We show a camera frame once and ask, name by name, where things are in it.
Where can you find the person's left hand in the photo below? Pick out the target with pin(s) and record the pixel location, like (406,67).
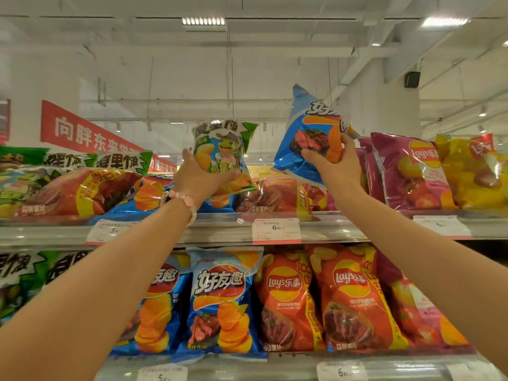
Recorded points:
(198,182)

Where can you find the person's right hand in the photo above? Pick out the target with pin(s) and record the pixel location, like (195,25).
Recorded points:
(341,174)

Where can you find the yellow Lay's chip bag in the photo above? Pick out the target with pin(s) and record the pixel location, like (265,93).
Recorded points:
(476,178)

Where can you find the person's left forearm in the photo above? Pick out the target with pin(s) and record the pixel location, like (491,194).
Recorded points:
(79,305)

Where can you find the person's right forearm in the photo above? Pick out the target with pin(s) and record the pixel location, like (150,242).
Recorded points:
(436,265)

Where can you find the white price tag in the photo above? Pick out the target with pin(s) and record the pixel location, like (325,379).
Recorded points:
(341,372)
(440,226)
(103,230)
(276,232)
(162,374)
(472,373)

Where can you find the black ceiling speaker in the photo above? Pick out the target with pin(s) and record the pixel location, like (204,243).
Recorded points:
(412,80)

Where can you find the red hanging banner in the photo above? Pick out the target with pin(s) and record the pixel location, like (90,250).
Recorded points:
(79,130)

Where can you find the ceiling light panel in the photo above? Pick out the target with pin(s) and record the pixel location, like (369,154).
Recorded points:
(203,21)
(444,22)

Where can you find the small red hanging sign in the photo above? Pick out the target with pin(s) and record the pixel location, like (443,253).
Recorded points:
(4,122)

